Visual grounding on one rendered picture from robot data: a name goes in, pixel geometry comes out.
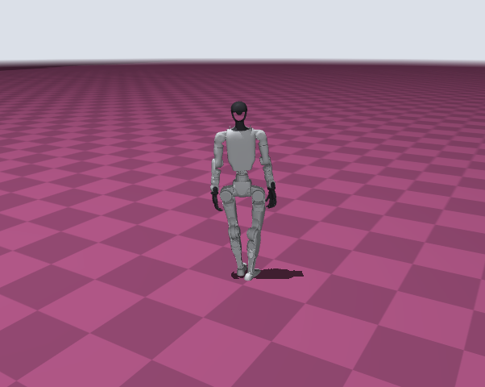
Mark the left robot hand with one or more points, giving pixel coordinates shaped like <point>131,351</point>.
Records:
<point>215,200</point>

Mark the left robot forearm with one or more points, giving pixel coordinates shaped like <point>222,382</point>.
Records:
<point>215,176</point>

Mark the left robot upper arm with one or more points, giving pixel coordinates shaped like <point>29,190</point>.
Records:
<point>220,137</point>

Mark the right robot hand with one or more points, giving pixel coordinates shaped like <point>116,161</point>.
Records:
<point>271,196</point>

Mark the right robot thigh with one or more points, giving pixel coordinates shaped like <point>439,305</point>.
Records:
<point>258,210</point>

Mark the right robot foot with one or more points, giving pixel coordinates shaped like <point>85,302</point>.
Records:
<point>250,276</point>

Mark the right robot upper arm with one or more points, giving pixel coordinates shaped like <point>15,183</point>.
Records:
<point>263,146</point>

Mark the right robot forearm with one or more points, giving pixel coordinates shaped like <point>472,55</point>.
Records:
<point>268,174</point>

